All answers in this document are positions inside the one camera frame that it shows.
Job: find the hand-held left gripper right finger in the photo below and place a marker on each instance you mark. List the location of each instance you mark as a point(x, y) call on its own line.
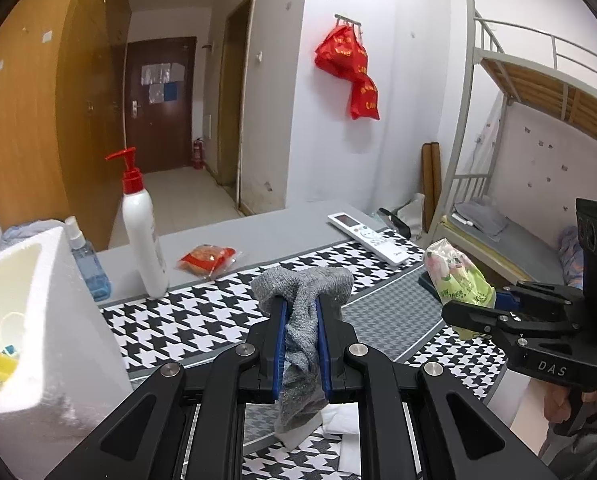
point(323, 355)

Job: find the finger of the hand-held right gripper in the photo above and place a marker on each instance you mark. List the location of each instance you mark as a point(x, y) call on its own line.
point(507, 302)
point(483, 317)

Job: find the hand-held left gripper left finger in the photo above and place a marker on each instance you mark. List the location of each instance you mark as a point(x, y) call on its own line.
point(280, 360)

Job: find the green pink tissue packet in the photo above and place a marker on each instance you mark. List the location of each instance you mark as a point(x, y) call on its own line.
point(458, 280)

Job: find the grey sock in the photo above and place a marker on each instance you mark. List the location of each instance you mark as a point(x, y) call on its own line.
point(303, 310)

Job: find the white paper tissues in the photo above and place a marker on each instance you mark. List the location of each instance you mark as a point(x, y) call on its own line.
point(338, 420)

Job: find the white foam box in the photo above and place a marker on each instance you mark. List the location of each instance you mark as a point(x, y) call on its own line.
point(53, 320)

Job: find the person's right forearm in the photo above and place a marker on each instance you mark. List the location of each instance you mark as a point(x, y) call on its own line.
point(593, 452)

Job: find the person's right hand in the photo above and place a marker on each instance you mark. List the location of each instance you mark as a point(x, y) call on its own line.
point(553, 405)

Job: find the grey pillow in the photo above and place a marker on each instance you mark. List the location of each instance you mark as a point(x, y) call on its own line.
point(481, 217)

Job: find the houndstooth table runner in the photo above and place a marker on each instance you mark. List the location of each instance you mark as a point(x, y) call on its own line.
point(178, 320)

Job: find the red snack packet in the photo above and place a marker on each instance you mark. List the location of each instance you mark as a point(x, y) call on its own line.
point(206, 260)

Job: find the clear plastic bag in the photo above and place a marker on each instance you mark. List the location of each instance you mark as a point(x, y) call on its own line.
point(411, 215)

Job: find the black phone stand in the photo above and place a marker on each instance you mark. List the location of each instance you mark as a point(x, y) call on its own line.
point(398, 222)

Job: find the white remote control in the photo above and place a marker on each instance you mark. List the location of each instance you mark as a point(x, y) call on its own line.
point(373, 237)

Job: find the white dotted cloth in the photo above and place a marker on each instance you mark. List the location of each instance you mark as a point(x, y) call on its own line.
point(538, 170)

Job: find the brown wooden boards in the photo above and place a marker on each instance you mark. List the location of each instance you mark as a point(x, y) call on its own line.
point(432, 180)

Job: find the white red pump lotion bottle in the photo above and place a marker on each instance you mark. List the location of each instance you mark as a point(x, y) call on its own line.
point(143, 240)

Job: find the blue spray bottle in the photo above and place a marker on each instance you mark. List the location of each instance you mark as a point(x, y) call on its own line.
point(91, 275)

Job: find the white metal bunk bed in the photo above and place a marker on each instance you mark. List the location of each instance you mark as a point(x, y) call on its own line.
point(528, 85)

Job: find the red fire extinguisher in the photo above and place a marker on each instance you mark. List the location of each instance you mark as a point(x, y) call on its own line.
point(198, 155)

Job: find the red shopping bag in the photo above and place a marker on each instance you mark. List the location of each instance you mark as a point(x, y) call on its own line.
point(366, 100)
point(341, 52)

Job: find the dark brown door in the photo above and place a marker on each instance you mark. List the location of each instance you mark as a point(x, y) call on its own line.
point(178, 130)

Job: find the light wooden side door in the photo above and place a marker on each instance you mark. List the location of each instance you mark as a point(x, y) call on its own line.
point(233, 110)

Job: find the light blue quilt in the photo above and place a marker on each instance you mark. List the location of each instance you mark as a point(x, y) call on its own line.
point(23, 232)

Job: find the blue door notice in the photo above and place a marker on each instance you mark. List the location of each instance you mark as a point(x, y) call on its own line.
point(171, 92)

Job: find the grey door notice sheet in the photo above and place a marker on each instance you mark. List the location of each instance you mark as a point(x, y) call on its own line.
point(161, 72)

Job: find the wooden wardrobe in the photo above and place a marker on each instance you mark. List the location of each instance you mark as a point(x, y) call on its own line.
point(28, 135)

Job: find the wall hook rack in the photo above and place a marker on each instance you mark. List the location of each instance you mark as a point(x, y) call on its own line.
point(348, 19)

